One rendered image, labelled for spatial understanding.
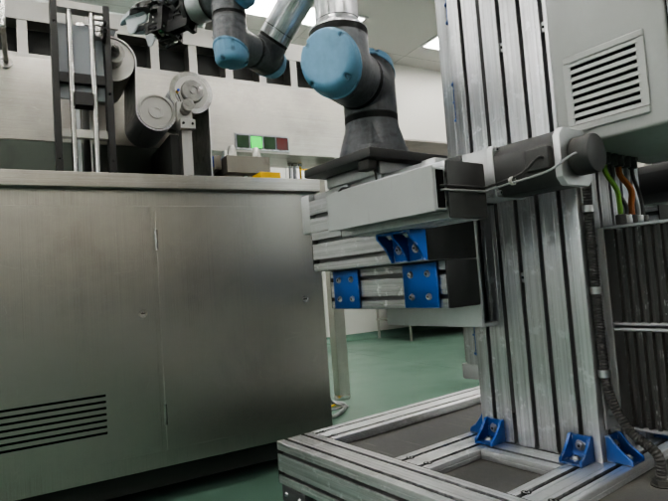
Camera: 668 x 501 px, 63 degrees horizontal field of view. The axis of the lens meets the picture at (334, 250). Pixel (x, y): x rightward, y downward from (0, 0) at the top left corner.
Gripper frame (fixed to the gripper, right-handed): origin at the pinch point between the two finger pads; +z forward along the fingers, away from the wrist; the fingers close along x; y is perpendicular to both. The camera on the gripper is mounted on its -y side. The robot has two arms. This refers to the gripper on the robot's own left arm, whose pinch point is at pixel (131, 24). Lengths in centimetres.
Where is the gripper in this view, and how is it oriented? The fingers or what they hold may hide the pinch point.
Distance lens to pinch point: 153.8
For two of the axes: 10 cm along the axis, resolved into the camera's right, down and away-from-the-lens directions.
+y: 0.1, 9.8, -1.8
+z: -8.9, 0.9, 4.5
